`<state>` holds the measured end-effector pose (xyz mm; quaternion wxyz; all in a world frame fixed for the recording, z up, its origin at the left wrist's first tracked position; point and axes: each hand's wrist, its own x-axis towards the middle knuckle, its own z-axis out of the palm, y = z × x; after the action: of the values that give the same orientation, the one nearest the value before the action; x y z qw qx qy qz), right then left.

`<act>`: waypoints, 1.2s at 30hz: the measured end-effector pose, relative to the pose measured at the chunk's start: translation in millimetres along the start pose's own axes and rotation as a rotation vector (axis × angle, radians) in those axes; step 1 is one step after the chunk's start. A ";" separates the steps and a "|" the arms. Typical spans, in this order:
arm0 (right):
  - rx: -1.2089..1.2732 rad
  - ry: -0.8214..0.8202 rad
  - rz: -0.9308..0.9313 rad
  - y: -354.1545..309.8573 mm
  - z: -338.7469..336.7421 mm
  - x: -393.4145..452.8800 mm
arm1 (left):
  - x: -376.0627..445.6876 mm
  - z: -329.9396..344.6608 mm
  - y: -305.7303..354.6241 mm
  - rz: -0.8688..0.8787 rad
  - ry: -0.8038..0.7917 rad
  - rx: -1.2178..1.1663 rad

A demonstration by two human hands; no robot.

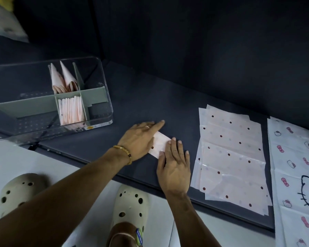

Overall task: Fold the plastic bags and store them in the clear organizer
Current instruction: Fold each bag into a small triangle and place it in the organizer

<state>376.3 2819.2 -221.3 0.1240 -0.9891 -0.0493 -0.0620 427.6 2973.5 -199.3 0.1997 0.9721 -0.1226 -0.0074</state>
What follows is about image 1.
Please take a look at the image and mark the pink bags row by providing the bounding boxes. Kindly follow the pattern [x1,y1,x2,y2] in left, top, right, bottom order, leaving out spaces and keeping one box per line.
[77,96,84,121]

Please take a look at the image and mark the cream clog shoe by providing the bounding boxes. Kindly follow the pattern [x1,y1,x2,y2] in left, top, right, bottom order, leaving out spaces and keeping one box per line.
[0,173,48,219]
[107,184,149,247]

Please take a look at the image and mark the clear plastic organizer box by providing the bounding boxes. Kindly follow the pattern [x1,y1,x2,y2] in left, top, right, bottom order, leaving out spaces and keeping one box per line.
[0,56,114,146]

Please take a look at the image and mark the person's right hand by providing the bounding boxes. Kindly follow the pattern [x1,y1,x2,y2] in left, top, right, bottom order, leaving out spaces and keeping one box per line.
[156,137,191,196]

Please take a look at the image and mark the dark blue sofa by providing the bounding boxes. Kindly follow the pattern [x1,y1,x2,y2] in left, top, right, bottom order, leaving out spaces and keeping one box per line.
[0,0,309,232]

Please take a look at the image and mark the stack of polka dot bags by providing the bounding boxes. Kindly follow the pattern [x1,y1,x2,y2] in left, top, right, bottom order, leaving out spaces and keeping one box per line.
[190,104,273,216]

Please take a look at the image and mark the cream left clog shoe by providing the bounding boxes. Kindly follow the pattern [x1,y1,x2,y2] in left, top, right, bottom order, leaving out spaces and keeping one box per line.
[0,173,48,219]

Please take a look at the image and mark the person's left hand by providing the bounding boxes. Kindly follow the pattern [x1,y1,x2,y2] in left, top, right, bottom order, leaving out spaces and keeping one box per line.
[117,120,166,164]

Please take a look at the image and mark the brown bead bracelet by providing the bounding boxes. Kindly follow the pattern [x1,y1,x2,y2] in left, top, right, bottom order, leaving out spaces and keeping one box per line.
[113,145,133,165]

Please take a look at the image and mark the person's left forearm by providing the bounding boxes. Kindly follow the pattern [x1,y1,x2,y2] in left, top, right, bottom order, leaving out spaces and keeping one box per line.
[0,149,131,247]

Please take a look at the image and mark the cream right clog shoe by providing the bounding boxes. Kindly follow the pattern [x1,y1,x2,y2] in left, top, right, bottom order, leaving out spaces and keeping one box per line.
[107,184,149,247]

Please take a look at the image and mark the person's right leg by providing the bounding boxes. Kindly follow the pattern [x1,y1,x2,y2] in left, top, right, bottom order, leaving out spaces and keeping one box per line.
[107,222,145,247]

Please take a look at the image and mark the person's right forearm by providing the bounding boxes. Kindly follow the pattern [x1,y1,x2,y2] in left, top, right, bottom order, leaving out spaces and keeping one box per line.
[166,190,222,247]

